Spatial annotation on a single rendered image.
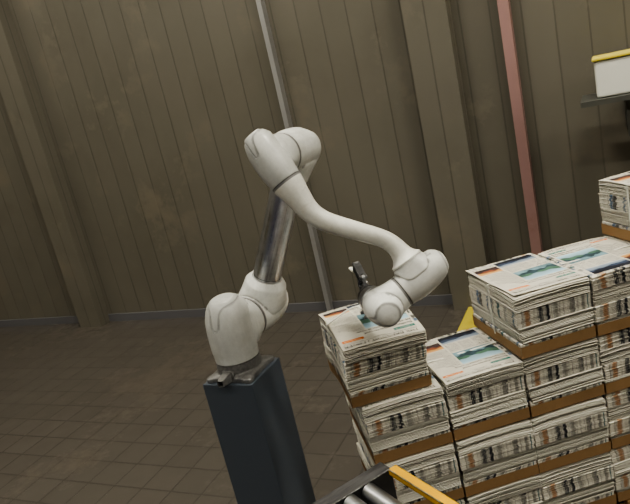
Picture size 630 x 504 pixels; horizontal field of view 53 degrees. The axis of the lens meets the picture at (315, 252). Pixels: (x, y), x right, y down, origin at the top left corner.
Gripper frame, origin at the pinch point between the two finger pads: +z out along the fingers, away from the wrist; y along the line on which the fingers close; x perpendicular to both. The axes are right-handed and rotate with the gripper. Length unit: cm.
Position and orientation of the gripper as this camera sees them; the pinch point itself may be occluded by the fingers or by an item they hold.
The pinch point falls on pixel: (357, 286)
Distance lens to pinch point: 220.5
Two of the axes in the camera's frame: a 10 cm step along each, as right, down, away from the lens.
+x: 9.6, -2.4, 1.2
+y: 2.2, 9.6, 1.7
